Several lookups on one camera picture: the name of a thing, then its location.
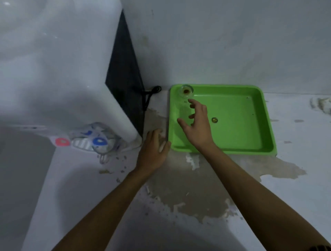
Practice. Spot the person's left hand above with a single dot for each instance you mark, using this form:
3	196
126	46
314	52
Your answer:
151	155

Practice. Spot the person's right hand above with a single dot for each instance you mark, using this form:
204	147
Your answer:
200	132

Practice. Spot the green plastic tray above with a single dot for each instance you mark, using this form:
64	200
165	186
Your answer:
238	129

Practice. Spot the clear drinking glass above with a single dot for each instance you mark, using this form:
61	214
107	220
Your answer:
186	90
102	152

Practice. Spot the person's right forearm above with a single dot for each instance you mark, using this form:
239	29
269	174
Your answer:
258	207

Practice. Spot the person's left forearm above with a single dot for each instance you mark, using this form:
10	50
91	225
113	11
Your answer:
108	212

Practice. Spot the white dispenser drip tray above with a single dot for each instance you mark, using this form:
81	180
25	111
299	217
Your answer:
81	144

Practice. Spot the small dark round object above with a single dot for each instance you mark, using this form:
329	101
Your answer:
214	120

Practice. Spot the blue dispenser tap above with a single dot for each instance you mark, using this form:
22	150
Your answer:
99	141

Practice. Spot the red dispenser tap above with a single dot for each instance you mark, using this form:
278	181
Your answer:
62	141

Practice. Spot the white water dispenser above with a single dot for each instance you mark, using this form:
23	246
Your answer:
64	77

